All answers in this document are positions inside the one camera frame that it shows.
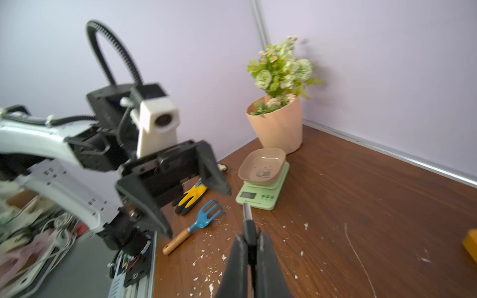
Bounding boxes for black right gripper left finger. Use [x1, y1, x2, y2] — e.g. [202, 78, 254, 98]
[216, 235, 248, 298]

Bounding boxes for green electronic kitchen scale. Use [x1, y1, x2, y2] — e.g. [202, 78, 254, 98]
[236, 161, 289, 211]

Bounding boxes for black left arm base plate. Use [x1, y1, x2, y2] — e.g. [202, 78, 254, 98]
[108, 231, 155, 288]

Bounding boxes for beige flower pot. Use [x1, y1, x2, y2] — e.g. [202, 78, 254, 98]
[246, 95, 303, 154]

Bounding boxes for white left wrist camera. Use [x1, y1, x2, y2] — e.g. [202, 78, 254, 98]
[130, 97, 180, 158]

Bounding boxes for blue garden fork wooden handle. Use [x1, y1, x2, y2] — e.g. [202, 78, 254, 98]
[162, 200, 226, 255]

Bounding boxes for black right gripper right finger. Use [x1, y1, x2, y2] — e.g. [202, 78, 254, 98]
[255, 233, 293, 298]

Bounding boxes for orange power strip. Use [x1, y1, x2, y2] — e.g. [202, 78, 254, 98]
[462, 228, 477, 263]

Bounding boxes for green white artificial flowers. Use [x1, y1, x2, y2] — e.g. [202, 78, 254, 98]
[247, 36, 324, 117]

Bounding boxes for beige panda scale bowl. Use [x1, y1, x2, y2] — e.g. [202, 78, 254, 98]
[238, 149, 286, 186]

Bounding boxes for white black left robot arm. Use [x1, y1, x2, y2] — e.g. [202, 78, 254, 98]
[1, 20, 231, 256]

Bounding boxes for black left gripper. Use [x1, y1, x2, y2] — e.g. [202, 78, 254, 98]
[86, 84, 232, 239]

